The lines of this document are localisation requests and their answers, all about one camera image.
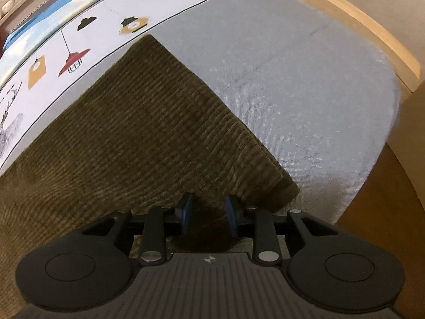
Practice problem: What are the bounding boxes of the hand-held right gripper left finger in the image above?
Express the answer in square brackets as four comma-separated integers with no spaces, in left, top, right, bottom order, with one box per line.
[80,192,194,267]

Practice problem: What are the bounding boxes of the wooden bed frame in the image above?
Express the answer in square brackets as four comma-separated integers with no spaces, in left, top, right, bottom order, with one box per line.
[244,0,425,94]

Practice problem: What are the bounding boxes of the light blue folded quilt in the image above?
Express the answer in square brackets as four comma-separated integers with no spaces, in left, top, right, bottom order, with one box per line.
[6,0,151,42]

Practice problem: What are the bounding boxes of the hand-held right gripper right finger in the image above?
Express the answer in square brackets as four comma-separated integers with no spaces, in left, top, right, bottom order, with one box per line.
[224,195,337,267]

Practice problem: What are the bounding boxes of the deer print bed sheet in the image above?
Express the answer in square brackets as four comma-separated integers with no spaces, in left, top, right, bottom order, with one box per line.
[0,0,399,225]

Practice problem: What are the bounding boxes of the brown corduroy pants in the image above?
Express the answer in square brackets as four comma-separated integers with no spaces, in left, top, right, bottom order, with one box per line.
[0,35,301,260]

